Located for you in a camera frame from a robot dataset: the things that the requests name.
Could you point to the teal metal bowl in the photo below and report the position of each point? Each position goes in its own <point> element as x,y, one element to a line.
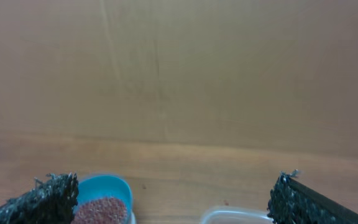
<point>105,185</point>

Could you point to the red beans in bowl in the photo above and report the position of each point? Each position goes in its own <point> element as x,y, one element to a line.
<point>105,210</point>

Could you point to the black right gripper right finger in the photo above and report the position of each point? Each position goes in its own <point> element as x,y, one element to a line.
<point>291,202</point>

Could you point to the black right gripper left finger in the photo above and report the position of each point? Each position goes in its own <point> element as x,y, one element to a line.
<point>52,201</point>

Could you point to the clear container of red beans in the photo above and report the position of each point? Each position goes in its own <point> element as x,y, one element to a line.
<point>234,215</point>

